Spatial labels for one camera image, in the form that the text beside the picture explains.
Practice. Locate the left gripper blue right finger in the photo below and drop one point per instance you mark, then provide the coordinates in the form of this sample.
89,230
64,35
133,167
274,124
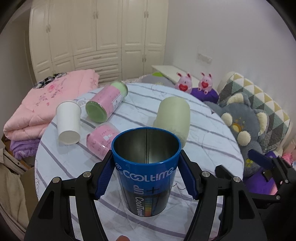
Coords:
189,174

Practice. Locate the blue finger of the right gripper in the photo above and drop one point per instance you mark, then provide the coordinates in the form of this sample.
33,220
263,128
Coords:
260,159
223,173

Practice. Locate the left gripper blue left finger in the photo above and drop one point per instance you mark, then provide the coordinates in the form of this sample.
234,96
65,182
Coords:
102,174

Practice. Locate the blue black metal cup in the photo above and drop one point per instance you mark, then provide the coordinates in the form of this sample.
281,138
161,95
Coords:
146,161

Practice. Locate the small pink plastic cup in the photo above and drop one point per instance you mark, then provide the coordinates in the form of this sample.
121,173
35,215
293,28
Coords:
99,141

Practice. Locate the pale green frosted cup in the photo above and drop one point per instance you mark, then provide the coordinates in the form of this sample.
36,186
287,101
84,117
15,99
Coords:
174,116

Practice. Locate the white paper cup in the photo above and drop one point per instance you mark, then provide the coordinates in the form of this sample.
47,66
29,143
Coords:
68,115

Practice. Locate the operator fingertip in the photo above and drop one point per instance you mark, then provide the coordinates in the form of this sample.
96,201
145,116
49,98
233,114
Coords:
122,238

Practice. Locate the pink pillow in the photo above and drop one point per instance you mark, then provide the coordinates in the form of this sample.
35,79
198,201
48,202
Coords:
289,156

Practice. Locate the striped white quilted table cover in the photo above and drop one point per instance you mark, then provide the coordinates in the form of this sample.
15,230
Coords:
210,143

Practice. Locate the triangle patterned quilted pillow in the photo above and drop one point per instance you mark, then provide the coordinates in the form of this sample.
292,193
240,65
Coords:
280,125

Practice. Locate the grey cat plush toy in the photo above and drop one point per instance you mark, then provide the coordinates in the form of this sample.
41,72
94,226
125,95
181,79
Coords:
247,125

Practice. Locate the pink green lidded jar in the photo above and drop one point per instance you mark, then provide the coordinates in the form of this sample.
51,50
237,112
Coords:
105,102

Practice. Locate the purple round cushion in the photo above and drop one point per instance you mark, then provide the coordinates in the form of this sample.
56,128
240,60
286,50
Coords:
211,96

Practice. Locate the folded purple blanket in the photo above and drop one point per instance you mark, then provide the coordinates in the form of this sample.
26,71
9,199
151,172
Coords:
25,148

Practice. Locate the right pink bunny plush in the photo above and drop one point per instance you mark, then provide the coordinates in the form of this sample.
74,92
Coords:
205,84

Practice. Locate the pink bunny plush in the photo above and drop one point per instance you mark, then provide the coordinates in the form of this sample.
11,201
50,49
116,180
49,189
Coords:
205,84
184,83

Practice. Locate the left pink bunny plush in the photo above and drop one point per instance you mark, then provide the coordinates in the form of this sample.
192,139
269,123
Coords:
184,83

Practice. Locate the folded pink quilt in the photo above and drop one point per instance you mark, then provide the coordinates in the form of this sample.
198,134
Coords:
38,108

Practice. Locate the beige jacket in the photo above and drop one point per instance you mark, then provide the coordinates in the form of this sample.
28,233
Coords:
13,199

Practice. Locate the grey green embroidered cushion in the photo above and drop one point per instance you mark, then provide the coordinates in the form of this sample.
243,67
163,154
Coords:
156,78

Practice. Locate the white bedside table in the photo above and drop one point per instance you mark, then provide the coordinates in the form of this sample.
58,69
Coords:
169,72

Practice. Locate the black white patterned cloth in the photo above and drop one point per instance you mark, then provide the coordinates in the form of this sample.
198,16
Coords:
48,80

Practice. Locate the cream white wardrobe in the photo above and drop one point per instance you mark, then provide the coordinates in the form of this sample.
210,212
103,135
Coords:
119,40

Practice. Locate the white wall switch panel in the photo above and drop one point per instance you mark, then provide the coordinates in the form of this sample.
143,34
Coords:
204,58

